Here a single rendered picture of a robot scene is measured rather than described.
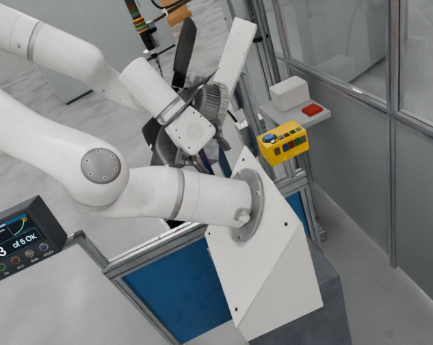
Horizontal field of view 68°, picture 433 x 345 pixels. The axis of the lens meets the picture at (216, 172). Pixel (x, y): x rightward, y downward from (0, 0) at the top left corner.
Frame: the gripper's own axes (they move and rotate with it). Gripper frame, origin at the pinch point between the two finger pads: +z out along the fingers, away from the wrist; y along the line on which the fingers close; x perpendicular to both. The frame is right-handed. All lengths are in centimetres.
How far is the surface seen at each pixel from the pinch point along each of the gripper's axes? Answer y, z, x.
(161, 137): 12, -12, 60
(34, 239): -49, -17, 43
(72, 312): -89, 36, 178
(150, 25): 33, -45, 38
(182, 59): 43, -30, 55
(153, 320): -48, 47, 78
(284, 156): 28.6, 22.8, 19.8
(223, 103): 41, -4, 49
